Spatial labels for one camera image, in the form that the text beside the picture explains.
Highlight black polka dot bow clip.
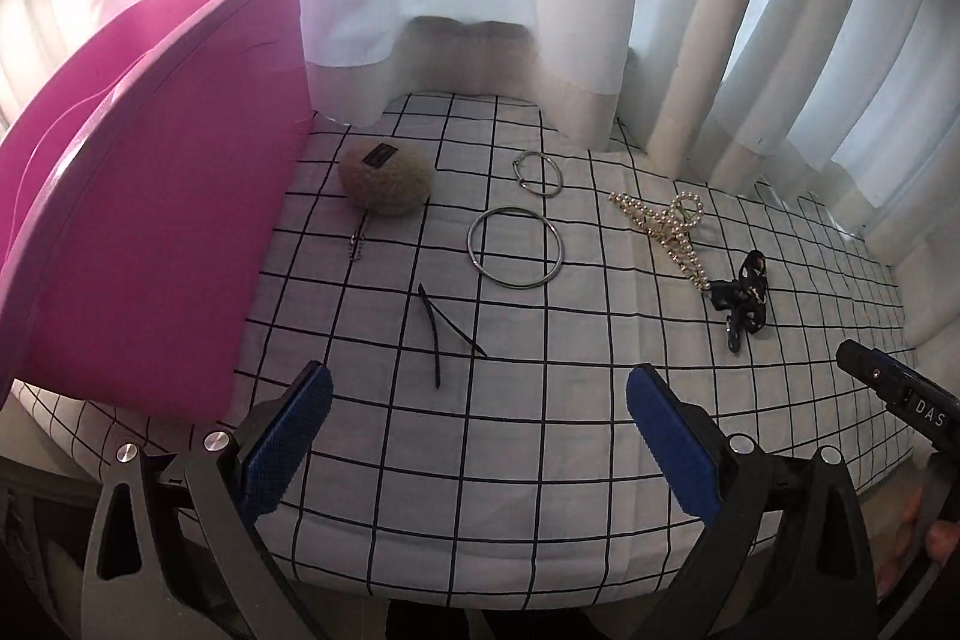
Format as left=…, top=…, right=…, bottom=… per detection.
left=709, top=250, right=768, bottom=354

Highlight pearl hair claw clip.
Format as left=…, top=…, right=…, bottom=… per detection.
left=608, top=191, right=709, bottom=292

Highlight black hair pins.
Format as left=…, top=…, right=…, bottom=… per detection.
left=416, top=283, right=490, bottom=390

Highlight large silver bangle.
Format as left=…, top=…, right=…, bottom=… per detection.
left=464, top=206, right=566, bottom=291

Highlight beige fluffy hair clip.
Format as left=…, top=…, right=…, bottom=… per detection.
left=337, top=138, right=434, bottom=216

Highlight small silver hoop rings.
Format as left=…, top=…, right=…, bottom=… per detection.
left=511, top=149, right=566, bottom=200

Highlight person's right hand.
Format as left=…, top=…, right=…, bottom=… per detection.
left=872, top=487, right=960, bottom=600

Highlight small silver hair pin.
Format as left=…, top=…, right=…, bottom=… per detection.
left=348, top=211, right=370, bottom=263

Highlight pink plastic tub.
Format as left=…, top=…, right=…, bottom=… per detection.
left=2, top=0, right=313, bottom=422

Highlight white black grid bedsheet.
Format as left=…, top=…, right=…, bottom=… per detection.
left=7, top=94, right=911, bottom=611

